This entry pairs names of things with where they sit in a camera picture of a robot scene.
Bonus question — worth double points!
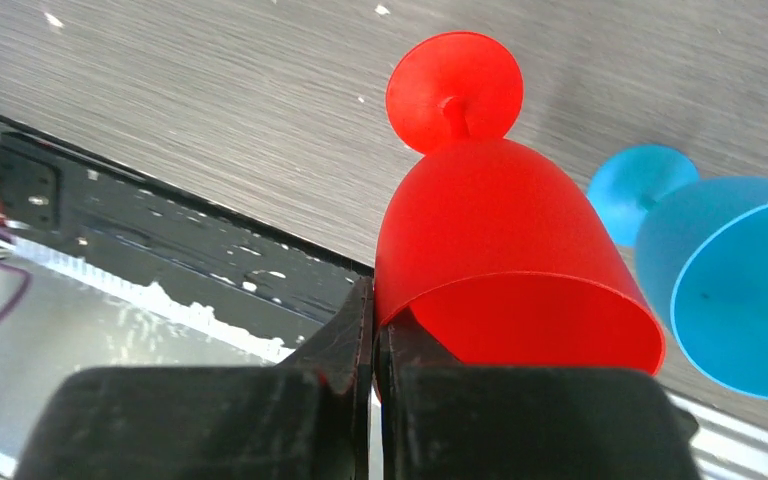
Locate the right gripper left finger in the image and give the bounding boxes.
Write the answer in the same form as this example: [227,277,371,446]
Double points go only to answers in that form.
[14,277,374,480]

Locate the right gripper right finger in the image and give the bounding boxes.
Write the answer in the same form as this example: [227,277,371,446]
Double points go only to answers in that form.
[375,311,699,479]

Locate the red plastic wine glass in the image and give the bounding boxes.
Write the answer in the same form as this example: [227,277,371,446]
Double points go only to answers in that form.
[374,31,666,375]

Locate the blue wine glass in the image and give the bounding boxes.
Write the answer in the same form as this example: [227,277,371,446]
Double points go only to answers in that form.
[587,144,768,400]

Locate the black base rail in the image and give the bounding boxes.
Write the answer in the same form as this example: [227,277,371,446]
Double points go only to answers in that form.
[0,116,372,362]

